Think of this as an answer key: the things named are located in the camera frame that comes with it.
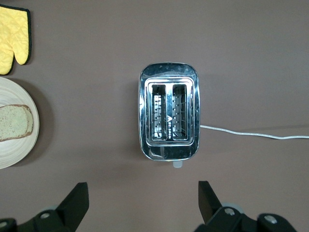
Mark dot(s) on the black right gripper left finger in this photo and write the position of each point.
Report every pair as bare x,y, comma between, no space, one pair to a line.
72,205

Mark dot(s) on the yellow quilted oven mitt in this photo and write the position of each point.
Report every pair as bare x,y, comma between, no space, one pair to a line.
12,31

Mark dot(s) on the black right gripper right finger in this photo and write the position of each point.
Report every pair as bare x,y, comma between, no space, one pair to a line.
210,207

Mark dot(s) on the chrome two-slot toaster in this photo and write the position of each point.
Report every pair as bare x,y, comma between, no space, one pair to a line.
169,70

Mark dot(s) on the toast slice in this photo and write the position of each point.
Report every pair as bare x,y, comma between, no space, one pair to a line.
12,123

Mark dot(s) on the brown table cover sheet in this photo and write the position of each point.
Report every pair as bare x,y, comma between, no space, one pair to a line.
241,60

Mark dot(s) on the round light wooden plate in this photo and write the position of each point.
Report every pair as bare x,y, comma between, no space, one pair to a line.
14,154

